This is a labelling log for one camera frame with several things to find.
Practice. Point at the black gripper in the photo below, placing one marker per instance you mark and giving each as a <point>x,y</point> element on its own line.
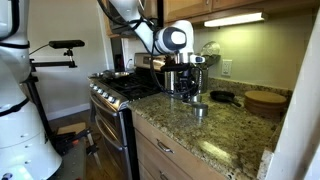
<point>188,81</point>

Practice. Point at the medium steel measuring cup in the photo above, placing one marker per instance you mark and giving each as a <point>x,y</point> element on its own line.
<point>200,109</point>

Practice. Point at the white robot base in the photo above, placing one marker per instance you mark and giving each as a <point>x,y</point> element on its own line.
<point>25,152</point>

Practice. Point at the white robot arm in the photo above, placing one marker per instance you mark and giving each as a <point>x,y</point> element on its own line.
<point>177,39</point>

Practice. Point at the round wooden board stack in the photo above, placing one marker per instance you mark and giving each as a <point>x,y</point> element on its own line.
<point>265,103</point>

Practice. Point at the rear perforated steel utensil holder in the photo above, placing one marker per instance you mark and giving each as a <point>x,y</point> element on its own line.
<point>204,80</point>

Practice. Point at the black cast iron skillet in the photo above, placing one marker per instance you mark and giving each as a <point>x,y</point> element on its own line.
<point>224,96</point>

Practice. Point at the stainless gas stove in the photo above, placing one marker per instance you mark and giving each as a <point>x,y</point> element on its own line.
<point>109,100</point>

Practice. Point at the wooden upper cabinets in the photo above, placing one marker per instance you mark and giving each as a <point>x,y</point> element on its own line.
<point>197,11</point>

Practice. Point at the steel pan on stove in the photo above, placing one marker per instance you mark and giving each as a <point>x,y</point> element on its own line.
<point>110,74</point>

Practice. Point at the under-cabinet light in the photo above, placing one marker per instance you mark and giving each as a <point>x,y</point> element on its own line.
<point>238,19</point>

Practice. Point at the white wall outlet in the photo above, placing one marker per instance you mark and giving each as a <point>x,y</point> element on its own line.
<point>226,67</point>

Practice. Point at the silver drawer handle upper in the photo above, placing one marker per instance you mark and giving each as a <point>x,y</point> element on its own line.
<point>164,147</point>

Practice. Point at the silver drawer handle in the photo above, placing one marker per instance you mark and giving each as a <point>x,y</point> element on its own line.
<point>164,147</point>
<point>162,176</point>

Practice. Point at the silver drawer handle lower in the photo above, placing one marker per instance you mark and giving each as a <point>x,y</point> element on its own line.
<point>162,176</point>

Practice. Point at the black camera on tripod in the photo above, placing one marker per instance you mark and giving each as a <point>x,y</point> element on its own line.
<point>68,45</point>

